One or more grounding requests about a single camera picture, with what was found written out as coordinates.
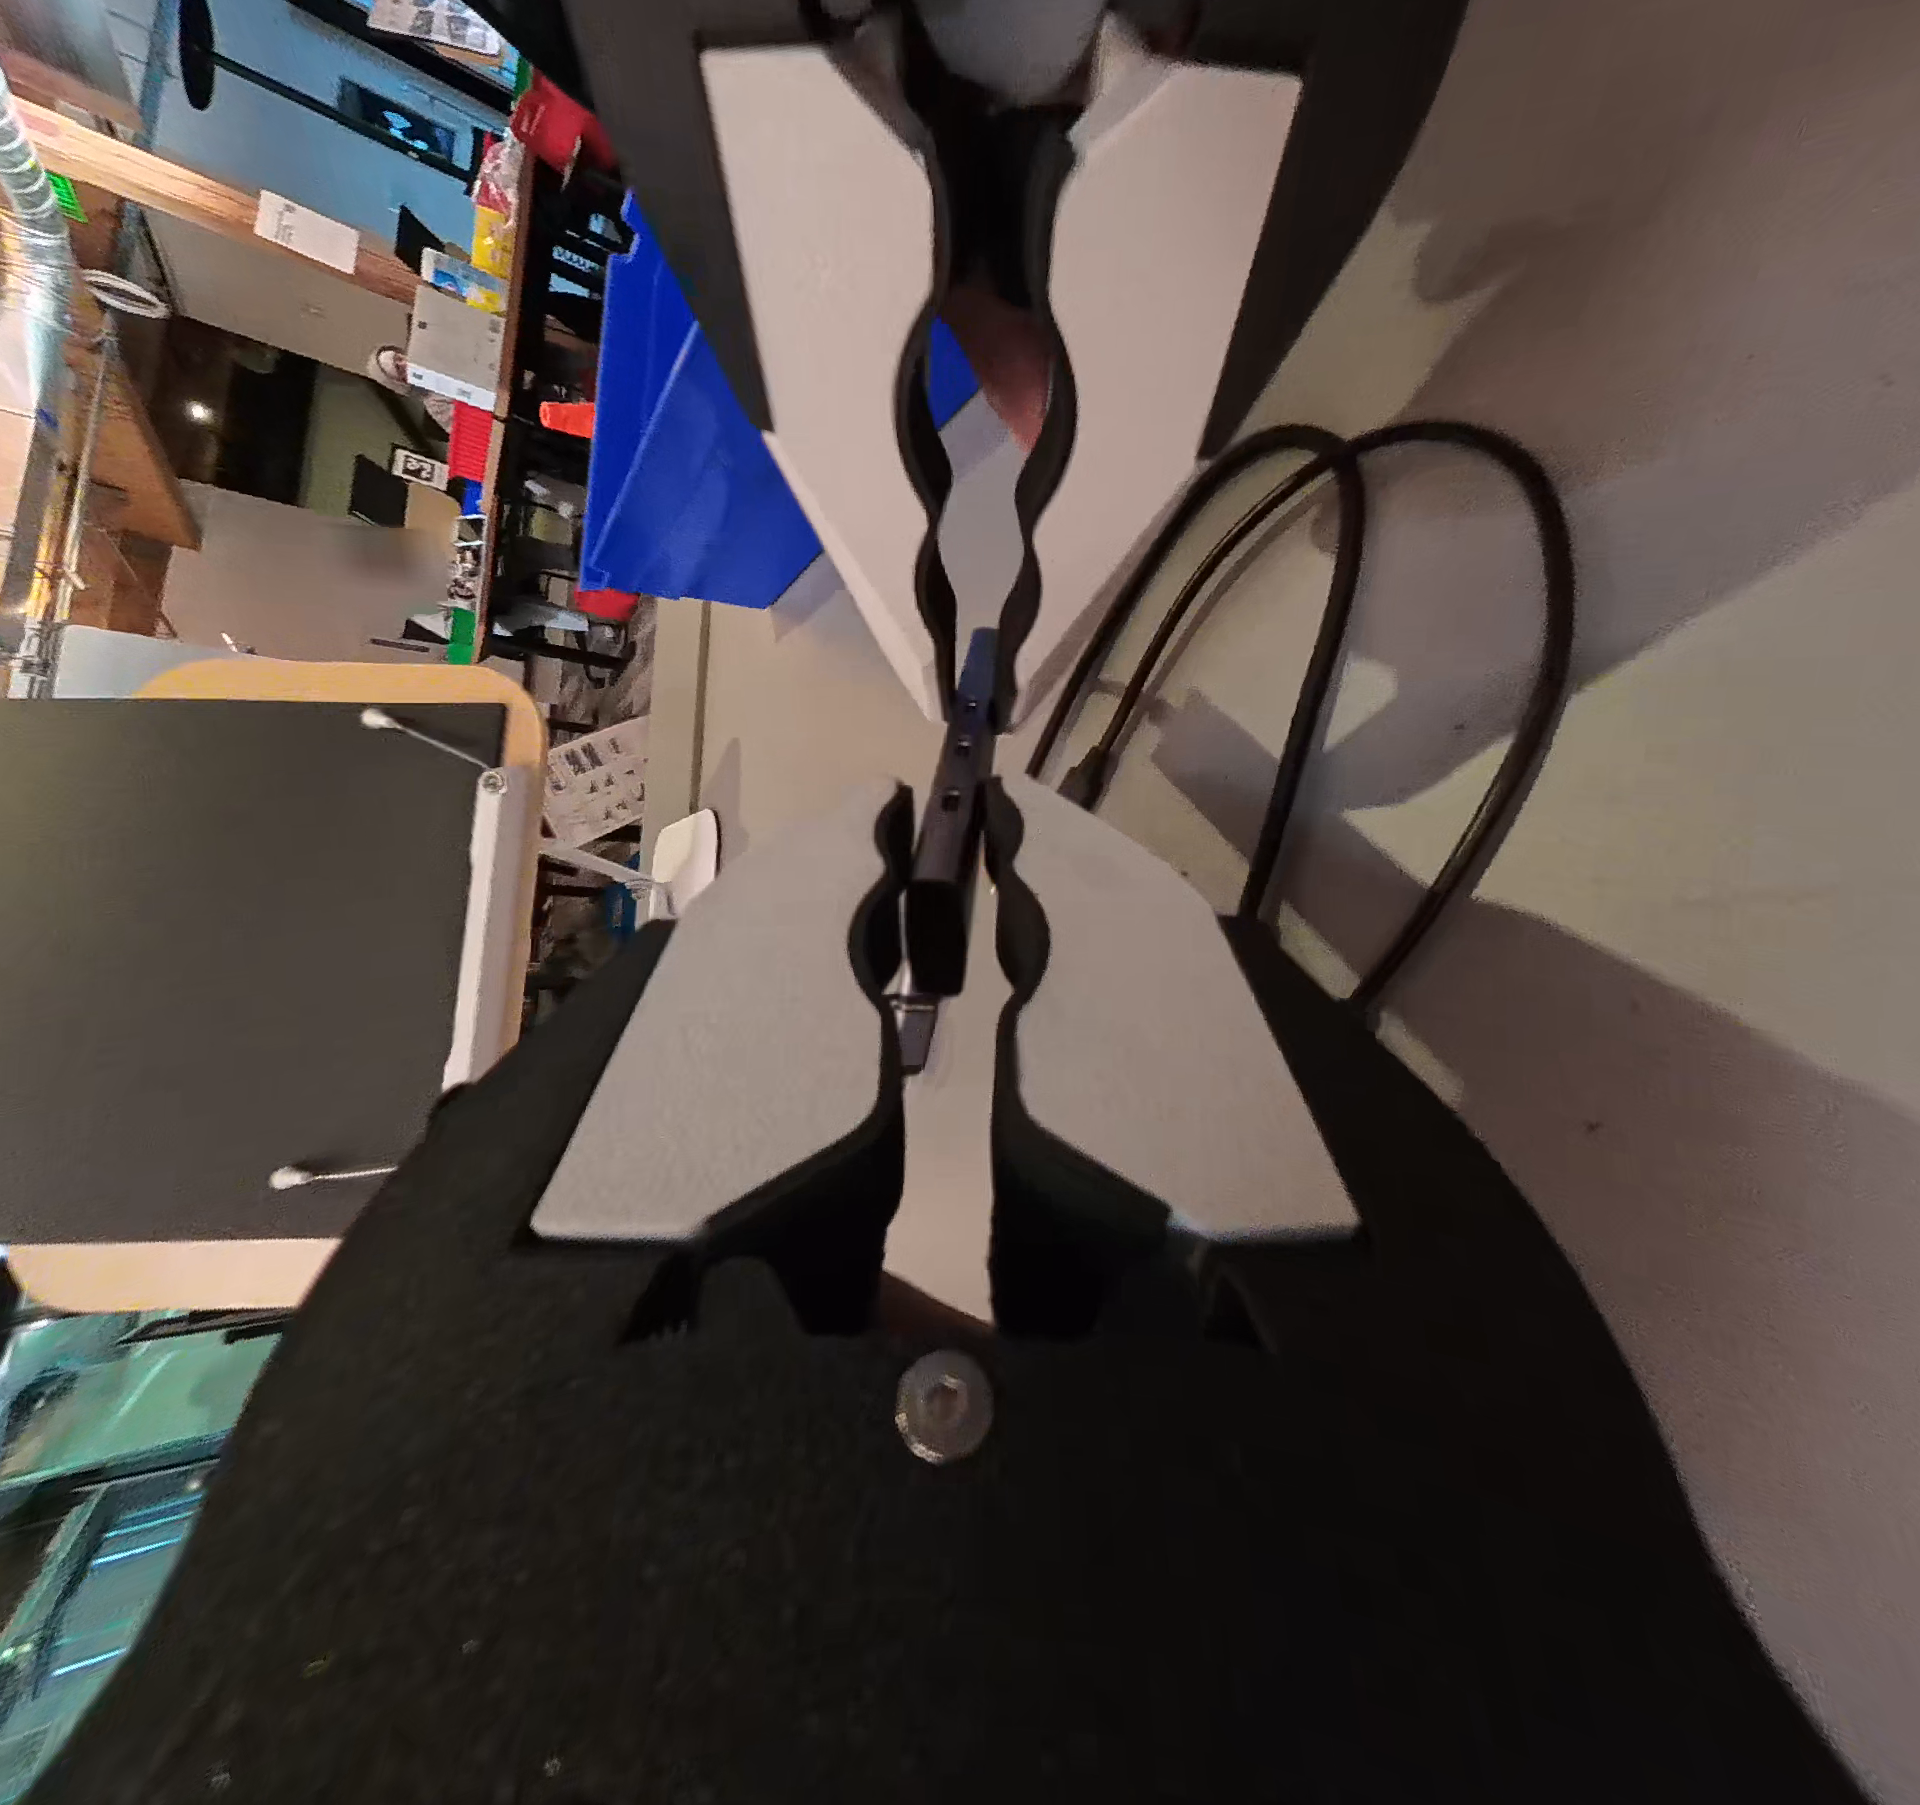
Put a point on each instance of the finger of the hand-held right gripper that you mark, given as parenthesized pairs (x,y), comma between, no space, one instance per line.
(824,261)
(1171,261)

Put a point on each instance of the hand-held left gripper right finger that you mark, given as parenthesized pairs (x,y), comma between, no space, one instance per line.
(1186,1068)

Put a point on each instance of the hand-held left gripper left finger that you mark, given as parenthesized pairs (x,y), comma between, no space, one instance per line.
(721,1068)

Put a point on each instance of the blue storage bin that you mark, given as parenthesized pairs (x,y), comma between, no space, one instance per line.
(675,484)

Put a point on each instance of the dark USB hub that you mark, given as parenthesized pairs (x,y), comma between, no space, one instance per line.
(956,801)

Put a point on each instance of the grey desk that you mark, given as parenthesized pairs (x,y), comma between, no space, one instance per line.
(1726,1010)

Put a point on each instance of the person's right hand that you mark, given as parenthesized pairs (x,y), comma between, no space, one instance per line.
(1007,363)

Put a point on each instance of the printed paper sheet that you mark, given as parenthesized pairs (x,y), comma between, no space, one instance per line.
(601,781)

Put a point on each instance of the white cardboard box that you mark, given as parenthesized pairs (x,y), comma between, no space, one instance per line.
(455,349)

